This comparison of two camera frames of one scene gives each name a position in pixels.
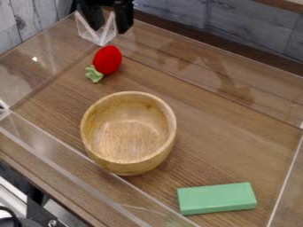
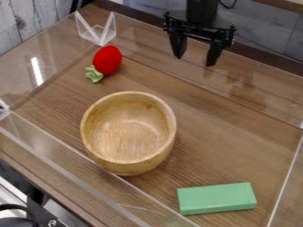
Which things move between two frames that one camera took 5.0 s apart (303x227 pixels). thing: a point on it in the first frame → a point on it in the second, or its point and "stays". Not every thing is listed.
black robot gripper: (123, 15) → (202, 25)
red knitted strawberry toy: (107, 62) stays
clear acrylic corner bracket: (99, 36) stays
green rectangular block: (215, 199) stays
